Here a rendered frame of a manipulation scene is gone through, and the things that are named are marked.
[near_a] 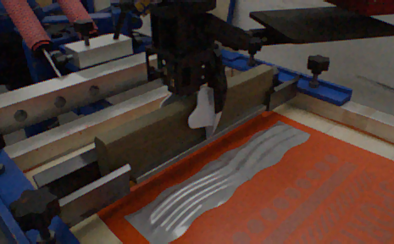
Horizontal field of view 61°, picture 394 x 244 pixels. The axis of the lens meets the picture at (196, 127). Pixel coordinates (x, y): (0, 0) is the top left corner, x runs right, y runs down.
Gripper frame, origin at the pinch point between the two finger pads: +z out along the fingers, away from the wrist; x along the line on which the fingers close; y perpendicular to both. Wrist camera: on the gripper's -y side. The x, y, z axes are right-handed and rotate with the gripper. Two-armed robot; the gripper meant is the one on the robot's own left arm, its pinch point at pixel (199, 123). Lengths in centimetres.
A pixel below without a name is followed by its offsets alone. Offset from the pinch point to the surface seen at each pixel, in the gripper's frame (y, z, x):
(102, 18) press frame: -23, -1, -68
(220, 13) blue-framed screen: -193, 43, -169
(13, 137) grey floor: -10, 101, -194
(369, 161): -17.5, 5.3, 21.6
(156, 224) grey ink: 16.0, 4.7, 8.3
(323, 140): -17.9, 5.3, 13.4
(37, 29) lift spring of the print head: 5.9, -7.3, -46.2
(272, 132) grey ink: -12.8, 4.8, 6.0
